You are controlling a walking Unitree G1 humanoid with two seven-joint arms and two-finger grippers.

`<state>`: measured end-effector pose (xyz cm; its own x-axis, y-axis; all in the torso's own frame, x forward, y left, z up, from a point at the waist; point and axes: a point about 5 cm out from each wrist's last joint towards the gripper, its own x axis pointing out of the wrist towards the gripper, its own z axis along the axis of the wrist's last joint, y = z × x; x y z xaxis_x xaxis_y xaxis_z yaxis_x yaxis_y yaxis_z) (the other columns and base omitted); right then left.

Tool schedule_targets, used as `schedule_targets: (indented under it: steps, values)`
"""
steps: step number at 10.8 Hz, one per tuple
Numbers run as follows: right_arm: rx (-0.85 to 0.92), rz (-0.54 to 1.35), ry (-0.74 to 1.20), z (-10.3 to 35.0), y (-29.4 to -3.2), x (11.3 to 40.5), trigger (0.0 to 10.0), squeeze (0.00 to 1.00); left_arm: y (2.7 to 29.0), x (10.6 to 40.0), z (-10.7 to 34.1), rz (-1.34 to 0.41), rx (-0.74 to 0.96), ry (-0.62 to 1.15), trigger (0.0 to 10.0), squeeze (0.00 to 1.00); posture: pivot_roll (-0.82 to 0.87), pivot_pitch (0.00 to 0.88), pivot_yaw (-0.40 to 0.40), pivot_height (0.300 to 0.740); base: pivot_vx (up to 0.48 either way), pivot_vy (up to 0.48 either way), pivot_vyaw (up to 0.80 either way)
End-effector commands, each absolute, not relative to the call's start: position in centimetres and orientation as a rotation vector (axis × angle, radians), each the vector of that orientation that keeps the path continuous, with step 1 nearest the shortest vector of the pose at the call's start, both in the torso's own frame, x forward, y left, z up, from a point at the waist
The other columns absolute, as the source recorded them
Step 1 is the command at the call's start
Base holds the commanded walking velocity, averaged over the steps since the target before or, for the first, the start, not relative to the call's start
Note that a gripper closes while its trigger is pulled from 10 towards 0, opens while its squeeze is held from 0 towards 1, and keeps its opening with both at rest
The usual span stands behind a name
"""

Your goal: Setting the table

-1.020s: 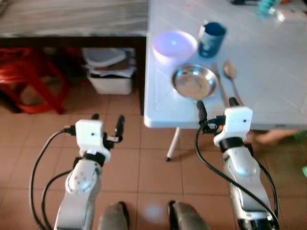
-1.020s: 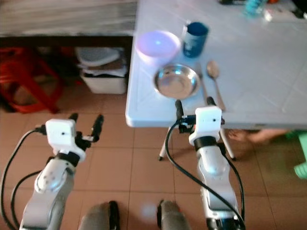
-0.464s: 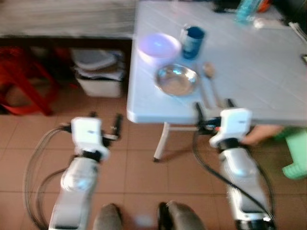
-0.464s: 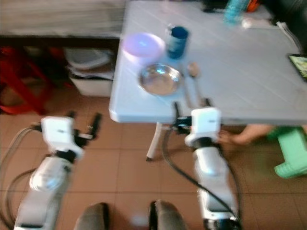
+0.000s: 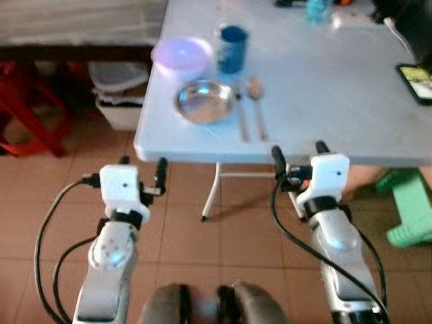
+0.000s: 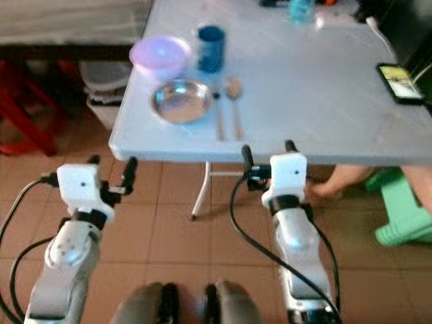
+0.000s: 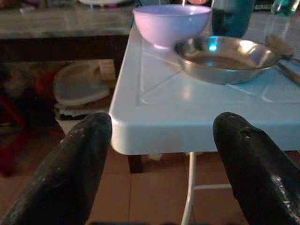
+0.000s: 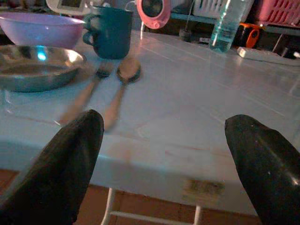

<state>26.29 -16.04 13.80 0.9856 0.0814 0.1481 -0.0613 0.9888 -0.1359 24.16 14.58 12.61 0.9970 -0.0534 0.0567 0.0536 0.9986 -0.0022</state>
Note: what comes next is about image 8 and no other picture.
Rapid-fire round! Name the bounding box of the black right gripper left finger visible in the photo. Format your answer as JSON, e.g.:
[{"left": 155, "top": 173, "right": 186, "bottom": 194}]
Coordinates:
[{"left": 0, "top": 109, "right": 105, "bottom": 225}]

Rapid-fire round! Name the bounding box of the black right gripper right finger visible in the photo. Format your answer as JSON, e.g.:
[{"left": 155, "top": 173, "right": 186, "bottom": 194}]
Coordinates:
[{"left": 224, "top": 114, "right": 300, "bottom": 225}]

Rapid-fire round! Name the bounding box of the metal fork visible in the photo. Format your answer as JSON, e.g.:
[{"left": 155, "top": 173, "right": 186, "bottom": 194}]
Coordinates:
[{"left": 59, "top": 61, "right": 113, "bottom": 126}]

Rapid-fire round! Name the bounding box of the round metal plate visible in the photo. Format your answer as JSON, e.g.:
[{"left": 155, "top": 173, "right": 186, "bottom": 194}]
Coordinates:
[{"left": 0, "top": 44, "right": 87, "bottom": 92}]

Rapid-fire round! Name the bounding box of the metal spoon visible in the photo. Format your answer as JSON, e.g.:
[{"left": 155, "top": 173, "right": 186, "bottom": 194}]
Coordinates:
[{"left": 103, "top": 58, "right": 142, "bottom": 131}]

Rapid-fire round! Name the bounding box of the white power strip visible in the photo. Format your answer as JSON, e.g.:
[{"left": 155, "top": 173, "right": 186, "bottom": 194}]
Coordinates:
[{"left": 236, "top": 46, "right": 300, "bottom": 67}]

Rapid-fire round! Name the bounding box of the orange and black device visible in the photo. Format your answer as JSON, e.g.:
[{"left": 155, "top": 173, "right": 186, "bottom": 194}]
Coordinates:
[{"left": 234, "top": 22, "right": 263, "bottom": 49}]

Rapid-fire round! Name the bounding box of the pink plastic bowl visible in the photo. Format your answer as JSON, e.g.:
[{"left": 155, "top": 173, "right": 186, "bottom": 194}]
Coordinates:
[{"left": 0, "top": 12, "right": 85, "bottom": 49}]

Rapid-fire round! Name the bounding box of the dark teal mug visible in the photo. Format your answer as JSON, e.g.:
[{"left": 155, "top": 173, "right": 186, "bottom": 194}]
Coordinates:
[{"left": 82, "top": 6, "right": 134, "bottom": 60}]

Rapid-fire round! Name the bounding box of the clear plastic water bottle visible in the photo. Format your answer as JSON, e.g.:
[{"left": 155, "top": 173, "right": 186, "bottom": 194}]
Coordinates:
[{"left": 209, "top": 0, "right": 249, "bottom": 53}]

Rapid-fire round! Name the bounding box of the pink plastic basket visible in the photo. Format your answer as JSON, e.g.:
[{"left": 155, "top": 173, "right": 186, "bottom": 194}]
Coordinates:
[{"left": 251, "top": 0, "right": 300, "bottom": 27}]

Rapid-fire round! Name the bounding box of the white appliance with screen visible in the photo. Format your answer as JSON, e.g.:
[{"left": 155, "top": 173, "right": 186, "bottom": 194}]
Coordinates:
[{"left": 45, "top": 0, "right": 92, "bottom": 15}]

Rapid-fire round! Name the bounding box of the white plastic basket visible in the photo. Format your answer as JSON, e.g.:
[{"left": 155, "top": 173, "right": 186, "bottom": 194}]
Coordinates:
[{"left": 192, "top": 0, "right": 230, "bottom": 19}]

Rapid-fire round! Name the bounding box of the pink round fan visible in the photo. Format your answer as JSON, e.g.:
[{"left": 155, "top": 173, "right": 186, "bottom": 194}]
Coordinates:
[{"left": 135, "top": 0, "right": 172, "bottom": 30}]

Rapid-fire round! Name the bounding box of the white metal table frame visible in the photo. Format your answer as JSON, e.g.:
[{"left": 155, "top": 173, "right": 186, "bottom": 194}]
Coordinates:
[{"left": 100, "top": 187, "right": 203, "bottom": 225}]

